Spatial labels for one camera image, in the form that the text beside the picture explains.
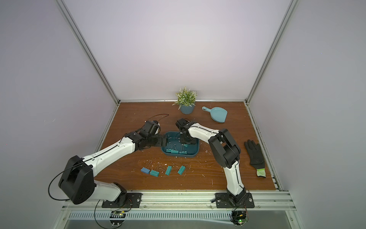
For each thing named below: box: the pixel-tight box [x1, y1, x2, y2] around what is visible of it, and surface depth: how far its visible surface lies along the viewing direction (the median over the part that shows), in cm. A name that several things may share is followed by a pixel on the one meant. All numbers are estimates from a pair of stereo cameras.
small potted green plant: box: [172, 86, 198, 115], surface depth 102 cm
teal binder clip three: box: [177, 165, 186, 176], surface depth 84 cm
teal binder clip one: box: [149, 169, 160, 177], surface depth 83 cm
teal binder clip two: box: [164, 165, 173, 176], surface depth 84 cm
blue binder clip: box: [140, 166, 151, 175], surface depth 85 cm
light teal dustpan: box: [201, 106, 228, 123], surface depth 113 cm
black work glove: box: [244, 139, 266, 178], surface depth 87 cm
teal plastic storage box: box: [161, 131, 200, 158], surface depth 92 cm
